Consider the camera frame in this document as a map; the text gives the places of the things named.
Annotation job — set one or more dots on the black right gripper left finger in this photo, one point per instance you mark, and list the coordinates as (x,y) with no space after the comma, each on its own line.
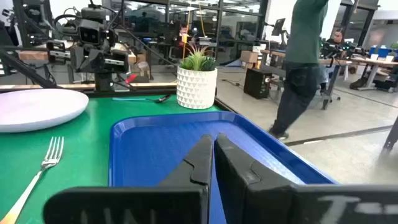
(199,161)

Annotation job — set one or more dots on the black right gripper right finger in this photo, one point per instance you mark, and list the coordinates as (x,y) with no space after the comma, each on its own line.
(236,168)

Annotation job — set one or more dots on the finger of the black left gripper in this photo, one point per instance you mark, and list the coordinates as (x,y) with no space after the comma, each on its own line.
(58,51)
(116,62)

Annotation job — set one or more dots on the lilac round plate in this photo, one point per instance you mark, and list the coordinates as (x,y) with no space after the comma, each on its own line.
(37,109)

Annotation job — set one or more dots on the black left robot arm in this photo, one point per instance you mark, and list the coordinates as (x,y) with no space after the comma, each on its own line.
(104,82)

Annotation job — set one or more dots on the blue plastic tray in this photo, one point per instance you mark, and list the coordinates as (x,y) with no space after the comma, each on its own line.
(149,149)

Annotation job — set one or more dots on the succulent in white patterned pot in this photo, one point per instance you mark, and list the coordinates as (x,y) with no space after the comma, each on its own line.
(196,87)

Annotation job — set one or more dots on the green table mat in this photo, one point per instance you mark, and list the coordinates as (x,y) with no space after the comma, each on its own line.
(87,140)

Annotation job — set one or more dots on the black box on floor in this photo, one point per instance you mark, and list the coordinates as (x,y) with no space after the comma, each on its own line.
(256,84)

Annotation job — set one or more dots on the cardboard box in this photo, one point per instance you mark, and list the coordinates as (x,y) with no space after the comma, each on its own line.
(248,59)

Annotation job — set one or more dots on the person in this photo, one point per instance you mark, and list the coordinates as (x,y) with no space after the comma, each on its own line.
(304,37)
(337,36)

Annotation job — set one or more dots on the wooden desk with white legs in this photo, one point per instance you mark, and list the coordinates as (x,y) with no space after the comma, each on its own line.
(373,63)

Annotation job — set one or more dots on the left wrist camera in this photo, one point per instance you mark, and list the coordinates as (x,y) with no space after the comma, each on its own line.
(90,32)

